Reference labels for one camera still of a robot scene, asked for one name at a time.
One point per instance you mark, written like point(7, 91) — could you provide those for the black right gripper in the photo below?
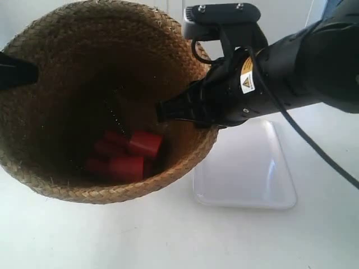
point(228, 95)

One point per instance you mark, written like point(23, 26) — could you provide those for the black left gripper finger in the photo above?
point(16, 72)

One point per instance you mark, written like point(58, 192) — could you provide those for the brown woven wicker basket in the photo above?
point(102, 65)

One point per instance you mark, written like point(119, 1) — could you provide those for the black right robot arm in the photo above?
point(317, 64)

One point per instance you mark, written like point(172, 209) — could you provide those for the red cylinder upper right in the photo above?
point(145, 144)

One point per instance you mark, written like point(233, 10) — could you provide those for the red cylinder back left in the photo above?
point(113, 145)

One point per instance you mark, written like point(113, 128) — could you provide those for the white rectangular plastic tray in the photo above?
point(245, 168)

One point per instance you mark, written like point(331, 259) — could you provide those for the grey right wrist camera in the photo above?
point(233, 24)

